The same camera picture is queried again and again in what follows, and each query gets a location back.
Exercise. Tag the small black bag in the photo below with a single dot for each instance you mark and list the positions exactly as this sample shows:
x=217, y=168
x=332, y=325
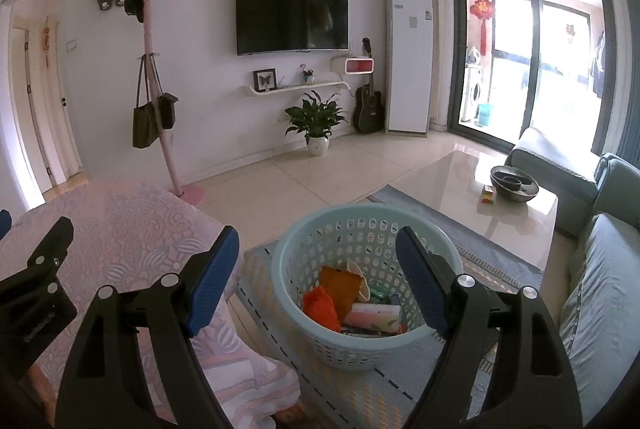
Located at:
x=168, y=111

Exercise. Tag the small shelf ornament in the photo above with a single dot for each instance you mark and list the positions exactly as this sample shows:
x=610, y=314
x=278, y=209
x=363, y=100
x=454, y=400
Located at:
x=307, y=76

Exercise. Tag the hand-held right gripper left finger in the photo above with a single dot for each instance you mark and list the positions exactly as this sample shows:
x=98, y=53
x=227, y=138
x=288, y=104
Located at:
x=212, y=281

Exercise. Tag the green potted plant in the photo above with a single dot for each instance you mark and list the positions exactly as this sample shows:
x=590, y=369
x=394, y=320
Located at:
x=315, y=119

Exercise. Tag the white curved wall shelf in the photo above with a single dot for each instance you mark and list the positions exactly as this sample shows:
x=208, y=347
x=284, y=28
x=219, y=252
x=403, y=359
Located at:
x=295, y=87

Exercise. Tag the wall-mounted black television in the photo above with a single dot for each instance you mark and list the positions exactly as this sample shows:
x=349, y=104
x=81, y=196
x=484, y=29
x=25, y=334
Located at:
x=292, y=14

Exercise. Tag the blue bucket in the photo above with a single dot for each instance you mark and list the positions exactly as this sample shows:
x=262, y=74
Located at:
x=485, y=115

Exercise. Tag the orange snack wrapper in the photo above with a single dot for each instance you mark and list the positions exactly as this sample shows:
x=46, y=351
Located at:
x=342, y=289

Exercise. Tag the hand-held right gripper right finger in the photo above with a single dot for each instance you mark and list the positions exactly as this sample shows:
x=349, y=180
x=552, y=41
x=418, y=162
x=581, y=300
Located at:
x=422, y=284

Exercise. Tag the white hallway door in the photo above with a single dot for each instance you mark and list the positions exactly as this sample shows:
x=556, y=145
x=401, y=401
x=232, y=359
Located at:
x=62, y=134

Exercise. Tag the pink lace tablecloth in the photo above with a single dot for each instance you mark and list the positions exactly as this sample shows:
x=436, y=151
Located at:
x=125, y=229

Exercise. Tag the dark framed sliding glass door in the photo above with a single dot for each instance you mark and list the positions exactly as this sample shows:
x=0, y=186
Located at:
x=530, y=59

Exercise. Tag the black acoustic guitar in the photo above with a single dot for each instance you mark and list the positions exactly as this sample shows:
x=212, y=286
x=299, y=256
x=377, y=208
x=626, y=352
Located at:
x=368, y=109

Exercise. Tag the red knot hanging ornament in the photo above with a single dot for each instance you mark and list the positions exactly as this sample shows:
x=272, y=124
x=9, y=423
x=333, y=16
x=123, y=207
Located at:
x=481, y=11

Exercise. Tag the small teal wrapper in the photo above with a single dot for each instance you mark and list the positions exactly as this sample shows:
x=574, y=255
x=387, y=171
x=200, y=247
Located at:
x=385, y=299

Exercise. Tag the black hat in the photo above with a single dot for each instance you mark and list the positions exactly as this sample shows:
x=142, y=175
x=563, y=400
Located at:
x=134, y=1

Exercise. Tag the white refrigerator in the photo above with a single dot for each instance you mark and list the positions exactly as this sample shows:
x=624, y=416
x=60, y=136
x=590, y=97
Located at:
x=409, y=59

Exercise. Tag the white detergent bottle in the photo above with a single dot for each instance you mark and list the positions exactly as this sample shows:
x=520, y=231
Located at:
x=474, y=55

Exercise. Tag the red and white wall box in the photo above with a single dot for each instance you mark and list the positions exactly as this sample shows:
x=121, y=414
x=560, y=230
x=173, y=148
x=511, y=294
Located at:
x=360, y=66

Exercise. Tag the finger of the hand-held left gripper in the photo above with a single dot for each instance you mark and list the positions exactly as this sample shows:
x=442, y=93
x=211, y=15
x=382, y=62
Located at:
x=35, y=304
x=4, y=224

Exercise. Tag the dark round ashtray bowl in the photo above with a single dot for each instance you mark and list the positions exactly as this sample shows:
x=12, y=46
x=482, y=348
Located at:
x=515, y=184

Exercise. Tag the grey patterned rug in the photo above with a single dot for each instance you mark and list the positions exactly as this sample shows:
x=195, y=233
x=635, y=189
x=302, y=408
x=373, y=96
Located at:
x=310, y=389

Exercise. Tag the pink coat rack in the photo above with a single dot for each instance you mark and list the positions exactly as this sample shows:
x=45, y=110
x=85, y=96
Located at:
x=152, y=74

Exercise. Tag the white washing machine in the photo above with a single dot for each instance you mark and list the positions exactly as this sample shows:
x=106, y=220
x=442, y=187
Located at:
x=472, y=96

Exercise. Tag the white red-print plastic bottle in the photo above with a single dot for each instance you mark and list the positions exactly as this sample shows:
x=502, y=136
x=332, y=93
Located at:
x=372, y=315

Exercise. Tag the orange plastic bag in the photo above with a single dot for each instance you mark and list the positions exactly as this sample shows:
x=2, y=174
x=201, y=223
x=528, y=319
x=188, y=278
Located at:
x=322, y=309

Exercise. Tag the red hanging door ornament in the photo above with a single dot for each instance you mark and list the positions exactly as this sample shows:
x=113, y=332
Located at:
x=47, y=49

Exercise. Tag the light blue plastic basket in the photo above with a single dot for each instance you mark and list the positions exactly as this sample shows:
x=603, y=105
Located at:
x=320, y=349

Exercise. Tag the grey-green sofa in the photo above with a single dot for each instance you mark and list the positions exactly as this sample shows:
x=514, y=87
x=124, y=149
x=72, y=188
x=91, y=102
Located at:
x=605, y=289

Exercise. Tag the brown tote bag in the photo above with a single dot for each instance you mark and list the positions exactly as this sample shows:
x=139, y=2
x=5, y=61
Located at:
x=145, y=124

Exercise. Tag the colourful puzzle cube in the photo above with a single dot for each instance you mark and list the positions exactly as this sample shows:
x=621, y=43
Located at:
x=488, y=195

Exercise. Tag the black butterfly picture frame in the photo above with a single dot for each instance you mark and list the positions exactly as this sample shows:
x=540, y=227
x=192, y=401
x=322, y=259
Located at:
x=264, y=79

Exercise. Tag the white red-print paper cup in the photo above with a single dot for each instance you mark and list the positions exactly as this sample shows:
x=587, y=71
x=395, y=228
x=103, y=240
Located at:
x=359, y=279

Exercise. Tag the glossy beige coffee table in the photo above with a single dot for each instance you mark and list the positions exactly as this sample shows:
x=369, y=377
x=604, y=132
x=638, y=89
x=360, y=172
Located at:
x=450, y=199

